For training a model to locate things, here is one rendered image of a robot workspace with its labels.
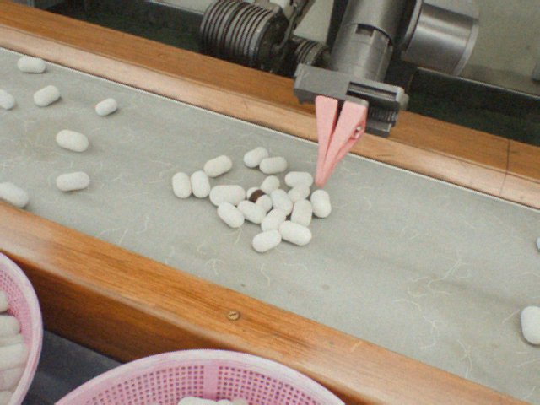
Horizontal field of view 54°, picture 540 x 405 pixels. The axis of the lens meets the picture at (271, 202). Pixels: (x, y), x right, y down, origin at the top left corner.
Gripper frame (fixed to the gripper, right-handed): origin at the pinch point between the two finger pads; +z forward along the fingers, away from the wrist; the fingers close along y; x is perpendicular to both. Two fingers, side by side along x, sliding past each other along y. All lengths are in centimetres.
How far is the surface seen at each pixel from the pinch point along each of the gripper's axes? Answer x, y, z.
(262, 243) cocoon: 2.5, -3.8, 7.4
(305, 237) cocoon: 4.2, -0.3, 5.4
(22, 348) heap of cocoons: -8.6, -16.9, 22.0
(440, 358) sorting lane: 0.5, 14.5, 12.4
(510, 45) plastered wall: 174, 39, -127
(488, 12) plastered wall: 165, 25, -135
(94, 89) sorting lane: 16.7, -36.5, -7.8
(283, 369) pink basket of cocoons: -7.4, 2.6, 17.0
